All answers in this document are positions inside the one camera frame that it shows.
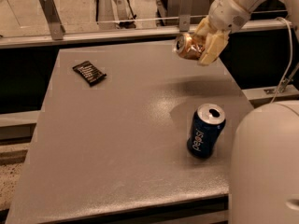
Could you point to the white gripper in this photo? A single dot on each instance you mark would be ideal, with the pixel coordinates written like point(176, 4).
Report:
point(226, 15)

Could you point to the orange soda can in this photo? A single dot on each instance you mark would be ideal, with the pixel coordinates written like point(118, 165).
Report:
point(189, 46)

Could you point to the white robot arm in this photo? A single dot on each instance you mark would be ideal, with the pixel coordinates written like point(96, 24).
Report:
point(264, 173)

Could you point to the blue Pepsi can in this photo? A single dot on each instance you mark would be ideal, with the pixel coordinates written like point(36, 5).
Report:
point(208, 122)

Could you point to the black snack packet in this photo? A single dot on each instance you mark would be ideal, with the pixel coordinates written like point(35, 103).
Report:
point(89, 73)

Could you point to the right grey metal bracket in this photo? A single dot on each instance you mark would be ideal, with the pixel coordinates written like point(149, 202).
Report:
point(184, 15)

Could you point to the grey metal bracket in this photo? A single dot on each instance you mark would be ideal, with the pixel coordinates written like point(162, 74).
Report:
point(184, 15)
point(53, 20)

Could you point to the grey metal rail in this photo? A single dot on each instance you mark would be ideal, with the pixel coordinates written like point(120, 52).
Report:
point(162, 32)

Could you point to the left grey metal bracket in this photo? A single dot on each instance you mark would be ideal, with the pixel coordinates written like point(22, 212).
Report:
point(53, 20)

